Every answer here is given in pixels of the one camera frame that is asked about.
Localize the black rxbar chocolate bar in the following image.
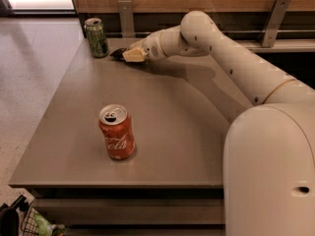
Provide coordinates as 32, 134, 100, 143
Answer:
110, 48, 126, 61

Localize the black wire basket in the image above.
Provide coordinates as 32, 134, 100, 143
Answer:
20, 205, 38, 236

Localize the right metal bracket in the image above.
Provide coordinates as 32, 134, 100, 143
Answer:
261, 0, 291, 48

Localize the black object bottom left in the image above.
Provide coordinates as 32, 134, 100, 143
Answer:
0, 195, 30, 236

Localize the left metal bracket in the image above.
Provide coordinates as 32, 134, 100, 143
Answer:
118, 0, 135, 38

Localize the metal bracket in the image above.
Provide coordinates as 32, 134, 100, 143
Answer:
261, 0, 291, 48
118, 0, 135, 38

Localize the red cola can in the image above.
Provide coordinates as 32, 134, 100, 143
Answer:
98, 104, 136, 160

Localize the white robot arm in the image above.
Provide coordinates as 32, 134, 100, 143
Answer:
123, 11, 315, 236

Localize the grey table drawer front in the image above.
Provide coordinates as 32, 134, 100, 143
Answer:
32, 199, 224, 225

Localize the green snack bag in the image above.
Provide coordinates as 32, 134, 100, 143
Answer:
33, 213, 66, 236

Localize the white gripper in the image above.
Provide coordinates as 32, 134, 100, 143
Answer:
123, 30, 163, 62

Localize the green soda can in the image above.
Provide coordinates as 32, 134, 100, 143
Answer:
84, 18, 108, 58

